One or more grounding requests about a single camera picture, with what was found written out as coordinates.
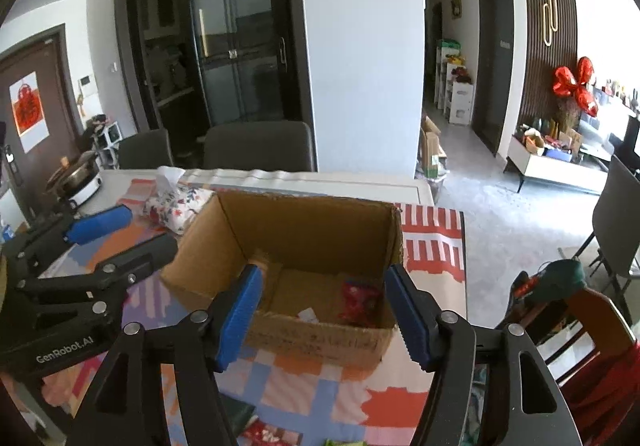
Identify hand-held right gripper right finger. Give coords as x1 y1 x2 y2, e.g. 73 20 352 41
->
383 264 584 446

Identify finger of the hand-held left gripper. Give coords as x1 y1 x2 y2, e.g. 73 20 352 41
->
0 204 134 277
14 232 179 323

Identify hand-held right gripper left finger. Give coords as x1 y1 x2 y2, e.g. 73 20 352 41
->
65 264 265 446

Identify cardboard box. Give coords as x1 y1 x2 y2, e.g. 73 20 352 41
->
160 189 405 372

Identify white electric cooking pot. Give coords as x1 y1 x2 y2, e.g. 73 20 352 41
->
46 152 105 213

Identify floral tissue pack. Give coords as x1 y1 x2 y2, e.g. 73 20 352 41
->
143 166 216 235

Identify grey upholstered dining chair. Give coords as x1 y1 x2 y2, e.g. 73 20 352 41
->
202 121 316 173
116 128 175 170

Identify colourful patterned tablecloth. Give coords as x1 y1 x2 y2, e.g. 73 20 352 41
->
40 176 468 446

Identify red printed snack packet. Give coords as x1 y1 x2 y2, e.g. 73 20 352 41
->
240 418 306 446

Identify red and white door poster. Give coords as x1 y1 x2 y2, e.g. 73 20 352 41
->
9 72 50 151

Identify brown entrance door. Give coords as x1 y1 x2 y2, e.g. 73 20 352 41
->
0 24 86 207

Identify green and red bag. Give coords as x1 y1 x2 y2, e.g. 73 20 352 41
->
510 260 587 307

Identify cardboard boxes on floor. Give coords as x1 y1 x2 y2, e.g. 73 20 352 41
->
419 113 449 177

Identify wooden chair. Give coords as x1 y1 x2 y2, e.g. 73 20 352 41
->
500 271 640 446

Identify white low cabinet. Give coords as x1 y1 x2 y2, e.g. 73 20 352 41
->
502 133 612 197

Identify dark grey dining chair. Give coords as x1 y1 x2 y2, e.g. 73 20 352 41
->
570 155 640 321

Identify dark glass sliding door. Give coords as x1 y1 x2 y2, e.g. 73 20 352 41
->
114 0 315 161

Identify white storage shelf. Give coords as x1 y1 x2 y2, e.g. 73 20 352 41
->
434 40 476 125

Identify dark interior door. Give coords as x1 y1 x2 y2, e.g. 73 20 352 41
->
471 0 517 157

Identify red foil balloons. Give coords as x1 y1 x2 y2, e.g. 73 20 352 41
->
552 56 599 117

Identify gold wall ornament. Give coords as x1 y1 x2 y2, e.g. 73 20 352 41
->
542 0 561 46

